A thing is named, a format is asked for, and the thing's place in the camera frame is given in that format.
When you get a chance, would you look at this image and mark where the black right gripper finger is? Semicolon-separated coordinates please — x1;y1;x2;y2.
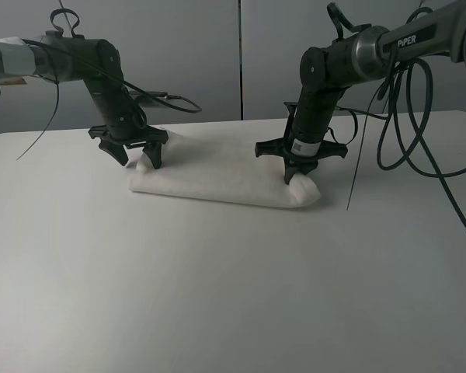
283;155;318;185

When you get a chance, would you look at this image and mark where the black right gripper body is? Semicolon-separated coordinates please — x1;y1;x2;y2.
255;125;348;165

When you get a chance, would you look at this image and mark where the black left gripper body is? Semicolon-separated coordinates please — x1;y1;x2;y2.
89;114;169;149

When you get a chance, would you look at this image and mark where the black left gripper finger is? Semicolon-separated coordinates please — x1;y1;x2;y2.
99;140;127;166
143;141;162;169

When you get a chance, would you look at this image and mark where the white towel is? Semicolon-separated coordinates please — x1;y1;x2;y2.
128;131;321;209

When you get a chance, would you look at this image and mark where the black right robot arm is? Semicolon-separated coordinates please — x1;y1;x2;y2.
255;1;466;183

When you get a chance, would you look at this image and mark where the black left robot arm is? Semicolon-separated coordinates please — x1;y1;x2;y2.
0;32;169;169

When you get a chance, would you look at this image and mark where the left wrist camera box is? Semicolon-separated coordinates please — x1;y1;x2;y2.
129;90;168;109

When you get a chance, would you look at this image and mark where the thin black cable tie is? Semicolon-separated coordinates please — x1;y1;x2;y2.
345;108;374;211

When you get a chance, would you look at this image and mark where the black right camera cable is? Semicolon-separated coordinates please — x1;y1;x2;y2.
325;2;466;249

